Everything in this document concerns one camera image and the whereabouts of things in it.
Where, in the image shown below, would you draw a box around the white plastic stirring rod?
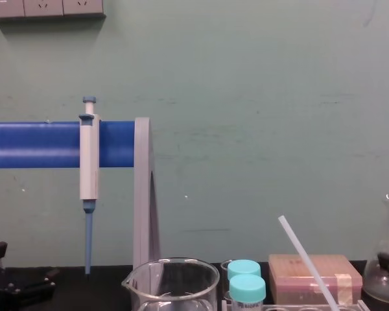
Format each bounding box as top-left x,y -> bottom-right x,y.
277,214 -> 340,311

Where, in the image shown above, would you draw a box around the beige masking tape strip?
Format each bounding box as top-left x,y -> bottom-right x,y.
333,273 -> 355,305

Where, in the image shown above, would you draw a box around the brown wooden box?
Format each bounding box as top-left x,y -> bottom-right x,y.
268,253 -> 364,306

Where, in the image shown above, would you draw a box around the clear acrylic vial rack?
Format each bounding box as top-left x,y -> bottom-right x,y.
221,298 -> 368,311

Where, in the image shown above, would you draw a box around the blue pipette stand bar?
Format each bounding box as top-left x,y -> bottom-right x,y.
0,121 -> 136,170

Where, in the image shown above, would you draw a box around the white and blue pipette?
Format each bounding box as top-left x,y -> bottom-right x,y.
78,95 -> 101,277

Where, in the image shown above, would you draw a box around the teal capped sample vial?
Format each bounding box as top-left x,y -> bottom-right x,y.
227,259 -> 262,278
228,273 -> 267,311

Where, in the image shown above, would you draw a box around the large clear glass beaker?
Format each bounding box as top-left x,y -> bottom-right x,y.
121,257 -> 222,311

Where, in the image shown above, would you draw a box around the small clear glass beaker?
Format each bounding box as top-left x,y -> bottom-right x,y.
219,259 -> 235,301

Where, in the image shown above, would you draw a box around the grey wall socket panel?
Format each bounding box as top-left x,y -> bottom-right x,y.
0,0 -> 106,23

